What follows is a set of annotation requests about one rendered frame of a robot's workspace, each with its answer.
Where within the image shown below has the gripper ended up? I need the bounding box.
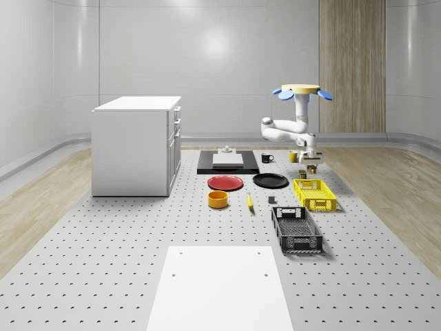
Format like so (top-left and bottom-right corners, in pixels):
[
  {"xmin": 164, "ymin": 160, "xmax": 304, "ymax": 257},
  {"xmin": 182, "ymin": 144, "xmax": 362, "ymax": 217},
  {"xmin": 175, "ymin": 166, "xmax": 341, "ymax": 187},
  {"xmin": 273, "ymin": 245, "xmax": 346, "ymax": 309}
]
[{"xmin": 298, "ymin": 154, "xmax": 325, "ymax": 168}]

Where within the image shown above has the yellow basket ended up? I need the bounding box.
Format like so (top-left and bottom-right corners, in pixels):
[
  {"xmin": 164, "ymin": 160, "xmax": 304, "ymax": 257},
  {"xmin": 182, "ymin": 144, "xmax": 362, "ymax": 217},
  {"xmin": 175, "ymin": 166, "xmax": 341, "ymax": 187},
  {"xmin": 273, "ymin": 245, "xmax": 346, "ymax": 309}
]
[{"xmin": 293, "ymin": 179, "xmax": 338, "ymax": 212}]

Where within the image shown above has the black plate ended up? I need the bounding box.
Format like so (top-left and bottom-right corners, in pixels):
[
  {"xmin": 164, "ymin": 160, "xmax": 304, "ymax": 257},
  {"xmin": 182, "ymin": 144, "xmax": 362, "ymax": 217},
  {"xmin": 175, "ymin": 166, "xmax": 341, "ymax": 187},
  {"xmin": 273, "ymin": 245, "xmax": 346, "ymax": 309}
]
[{"xmin": 252, "ymin": 173, "xmax": 289, "ymax": 189}]

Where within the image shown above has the dark grey basket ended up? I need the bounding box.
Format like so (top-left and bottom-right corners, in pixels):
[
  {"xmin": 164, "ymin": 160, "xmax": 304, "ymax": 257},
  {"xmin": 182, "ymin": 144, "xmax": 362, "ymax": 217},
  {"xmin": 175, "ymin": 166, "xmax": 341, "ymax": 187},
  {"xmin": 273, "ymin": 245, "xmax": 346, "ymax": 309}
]
[{"xmin": 271, "ymin": 205, "xmax": 324, "ymax": 254}]

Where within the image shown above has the red plate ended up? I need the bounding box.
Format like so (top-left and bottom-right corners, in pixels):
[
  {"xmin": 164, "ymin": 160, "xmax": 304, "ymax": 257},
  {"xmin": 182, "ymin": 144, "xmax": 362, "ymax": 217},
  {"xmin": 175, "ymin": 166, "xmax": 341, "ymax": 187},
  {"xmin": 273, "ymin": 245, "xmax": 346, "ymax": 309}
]
[{"xmin": 207, "ymin": 174, "xmax": 245, "ymax": 191}]

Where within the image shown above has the yellow bowl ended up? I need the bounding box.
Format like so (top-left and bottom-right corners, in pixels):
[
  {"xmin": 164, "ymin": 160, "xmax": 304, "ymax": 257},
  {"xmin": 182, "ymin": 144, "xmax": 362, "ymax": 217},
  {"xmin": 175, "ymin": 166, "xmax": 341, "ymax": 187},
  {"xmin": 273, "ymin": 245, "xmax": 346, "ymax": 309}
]
[{"xmin": 207, "ymin": 190, "xmax": 229, "ymax": 209}]

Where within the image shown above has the white board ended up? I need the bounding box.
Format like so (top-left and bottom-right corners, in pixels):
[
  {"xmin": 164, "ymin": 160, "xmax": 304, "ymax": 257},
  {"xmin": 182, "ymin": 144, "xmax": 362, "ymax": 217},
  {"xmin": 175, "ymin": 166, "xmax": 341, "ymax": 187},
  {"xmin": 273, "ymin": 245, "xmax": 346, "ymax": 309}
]
[{"xmin": 146, "ymin": 245, "xmax": 294, "ymax": 331}]

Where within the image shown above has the white cabinet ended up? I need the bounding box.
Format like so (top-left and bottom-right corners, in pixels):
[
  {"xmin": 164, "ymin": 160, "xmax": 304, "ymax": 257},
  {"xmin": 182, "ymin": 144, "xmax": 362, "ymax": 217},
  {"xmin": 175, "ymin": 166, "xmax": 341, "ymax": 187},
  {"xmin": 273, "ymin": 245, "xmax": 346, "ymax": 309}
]
[{"xmin": 91, "ymin": 95, "xmax": 183, "ymax": 197}]

